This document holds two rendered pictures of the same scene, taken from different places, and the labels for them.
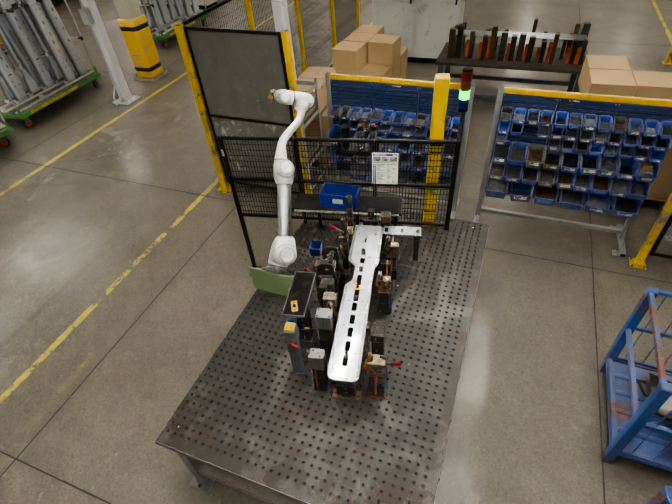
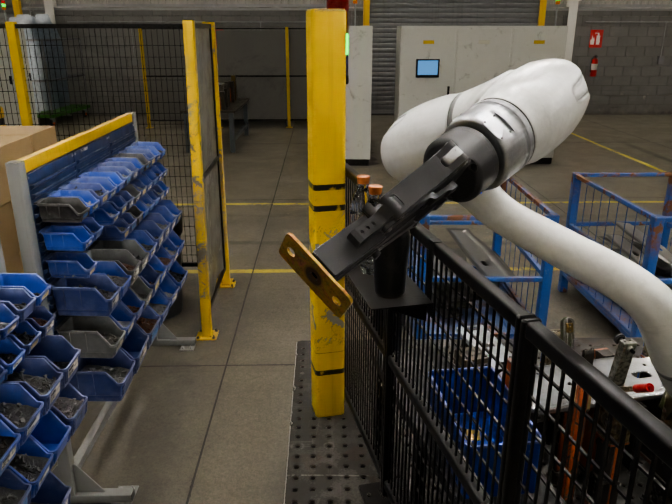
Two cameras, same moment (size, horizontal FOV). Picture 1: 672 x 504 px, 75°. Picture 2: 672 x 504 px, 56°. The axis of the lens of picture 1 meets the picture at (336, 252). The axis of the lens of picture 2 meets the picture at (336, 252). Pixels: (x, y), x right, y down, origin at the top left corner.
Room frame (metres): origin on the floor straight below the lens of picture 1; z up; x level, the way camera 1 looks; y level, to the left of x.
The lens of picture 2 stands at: (3.77, 0.88, 1.94)
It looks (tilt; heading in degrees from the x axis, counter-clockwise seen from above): 19 degrees down; 244
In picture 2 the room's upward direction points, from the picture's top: straight up
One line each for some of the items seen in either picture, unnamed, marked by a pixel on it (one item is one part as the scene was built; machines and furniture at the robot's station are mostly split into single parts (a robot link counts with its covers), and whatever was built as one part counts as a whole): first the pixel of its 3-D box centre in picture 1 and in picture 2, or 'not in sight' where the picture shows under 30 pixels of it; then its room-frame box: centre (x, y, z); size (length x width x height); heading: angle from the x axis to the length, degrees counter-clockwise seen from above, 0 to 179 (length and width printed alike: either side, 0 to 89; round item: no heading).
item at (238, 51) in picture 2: not in sight; (252, 78); (-0.47, -11.94, 1.00); 4.54 x 0.14 x 2.00; 156
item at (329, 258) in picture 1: (331, 280); not in sight; (2.16, 0.05, 0.94); 0.18 x 0.13 x 0.49; 167
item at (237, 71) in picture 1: (251, 124); not in sight; (4.60, 0.80, 1.00); 1.34 x 0.14 x 2.00; 66
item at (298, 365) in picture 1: (294, 349); not in sight; (1.62, 0.31, 0.92); 0.08 x 0.08 x 0.44; 77
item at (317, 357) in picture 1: (319, 370); not in sight; (1.48, 0.17, 0.88); 0.11 x 0.10 x 0.36; 77
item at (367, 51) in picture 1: (372, 72); not in sight; (6.99, -0.83, 0.52); 1.20 x 0.80 x 1.05; 153
